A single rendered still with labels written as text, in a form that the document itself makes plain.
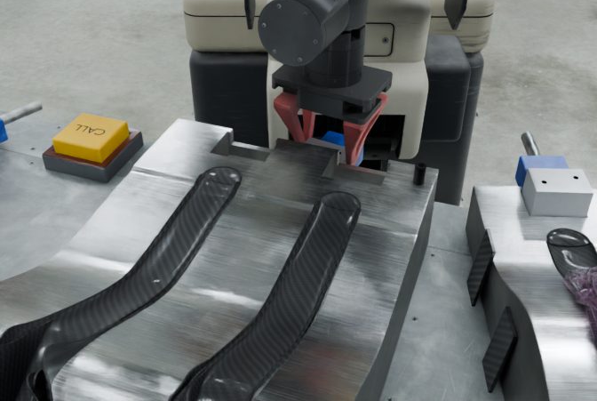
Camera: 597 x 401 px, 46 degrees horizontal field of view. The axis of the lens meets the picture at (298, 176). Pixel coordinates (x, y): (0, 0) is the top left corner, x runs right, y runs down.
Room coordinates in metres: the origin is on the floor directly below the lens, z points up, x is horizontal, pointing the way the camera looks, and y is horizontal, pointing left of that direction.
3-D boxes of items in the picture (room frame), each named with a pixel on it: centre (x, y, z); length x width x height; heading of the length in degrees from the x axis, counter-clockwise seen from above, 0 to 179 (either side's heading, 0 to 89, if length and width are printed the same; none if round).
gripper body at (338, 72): (0.60, -0.03, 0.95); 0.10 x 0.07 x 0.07; 63
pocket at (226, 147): (0.55, 0.05, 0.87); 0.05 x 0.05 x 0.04; 70
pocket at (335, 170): (0.51, -0.05, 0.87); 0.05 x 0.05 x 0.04; 70
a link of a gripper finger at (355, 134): (0.59, -0.04, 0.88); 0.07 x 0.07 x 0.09; 63
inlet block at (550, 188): (0.55, -0.24, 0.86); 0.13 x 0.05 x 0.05; 178
